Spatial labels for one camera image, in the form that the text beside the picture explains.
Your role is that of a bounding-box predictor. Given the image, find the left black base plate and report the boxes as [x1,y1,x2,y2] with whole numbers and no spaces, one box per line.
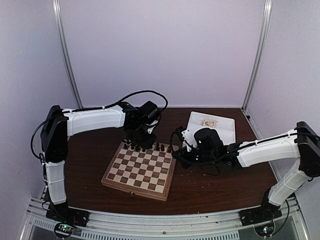
[45,206,90,227]

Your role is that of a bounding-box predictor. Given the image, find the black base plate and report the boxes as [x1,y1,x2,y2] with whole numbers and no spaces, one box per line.
[239,206,282,226]
[45,206,90,227]

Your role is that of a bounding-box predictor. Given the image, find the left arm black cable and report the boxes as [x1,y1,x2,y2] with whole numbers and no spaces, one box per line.
[102,90,169,113]

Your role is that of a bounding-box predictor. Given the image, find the right circuit board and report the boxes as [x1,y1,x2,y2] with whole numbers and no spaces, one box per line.
[254,223,275,238]

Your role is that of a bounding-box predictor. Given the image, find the left circuit board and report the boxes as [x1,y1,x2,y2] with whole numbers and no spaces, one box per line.
[53,222,75,238]

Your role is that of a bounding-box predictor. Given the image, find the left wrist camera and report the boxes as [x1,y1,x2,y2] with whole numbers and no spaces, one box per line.
[138,100,160,125]

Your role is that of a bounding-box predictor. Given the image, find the aluminium front rail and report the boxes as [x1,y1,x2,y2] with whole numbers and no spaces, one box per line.
[17,197,311,240]

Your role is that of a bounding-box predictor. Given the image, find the right aluminium corner post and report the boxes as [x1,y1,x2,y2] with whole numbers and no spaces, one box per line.
[241,0,273,112]

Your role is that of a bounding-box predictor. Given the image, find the circuit board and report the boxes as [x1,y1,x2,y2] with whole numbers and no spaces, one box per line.
[254,223,275,238]
[53,222,75,238]

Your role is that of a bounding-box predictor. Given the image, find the wooden chessboard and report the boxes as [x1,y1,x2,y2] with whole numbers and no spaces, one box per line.
[101,142,176,202]

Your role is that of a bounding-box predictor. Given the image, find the left aluminium corner post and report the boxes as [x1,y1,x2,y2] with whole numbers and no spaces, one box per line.
[52,0,83,109]

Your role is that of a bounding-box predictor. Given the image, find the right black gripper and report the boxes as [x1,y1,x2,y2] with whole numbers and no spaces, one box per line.
[172,146,217,170]

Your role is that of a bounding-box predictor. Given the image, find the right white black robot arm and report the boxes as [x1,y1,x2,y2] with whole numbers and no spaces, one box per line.
[171,121,320,221]

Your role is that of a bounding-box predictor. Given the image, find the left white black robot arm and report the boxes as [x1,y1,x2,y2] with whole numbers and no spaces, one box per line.
[40,101,162,222]

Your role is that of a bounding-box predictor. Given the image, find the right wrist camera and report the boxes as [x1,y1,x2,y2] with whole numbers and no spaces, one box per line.
[193,128,224,153]

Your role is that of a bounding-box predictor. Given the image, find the light chess pieces in tray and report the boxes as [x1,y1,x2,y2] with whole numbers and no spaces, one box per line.
[200,119,219,128]

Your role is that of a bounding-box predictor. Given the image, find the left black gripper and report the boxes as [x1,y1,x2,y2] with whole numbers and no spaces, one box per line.
[128,123,157,150]

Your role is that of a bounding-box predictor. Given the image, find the white plastic tray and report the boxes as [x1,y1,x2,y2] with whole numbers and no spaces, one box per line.
[183,111,236,145]

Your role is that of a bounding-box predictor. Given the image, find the dark piece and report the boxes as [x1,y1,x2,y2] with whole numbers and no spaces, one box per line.
[167,146,173,153]

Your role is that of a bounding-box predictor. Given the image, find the aluminium corner post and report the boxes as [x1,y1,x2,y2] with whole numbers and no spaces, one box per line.
[52,0,83,109]
[241,0,273,112]

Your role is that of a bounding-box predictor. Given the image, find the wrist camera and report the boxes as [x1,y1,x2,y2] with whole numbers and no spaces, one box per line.
[193,128,224,153]
[138,100,160,125]

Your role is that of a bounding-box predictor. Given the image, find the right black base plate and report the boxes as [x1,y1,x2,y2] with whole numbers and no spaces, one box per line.
[239,206,282,226]

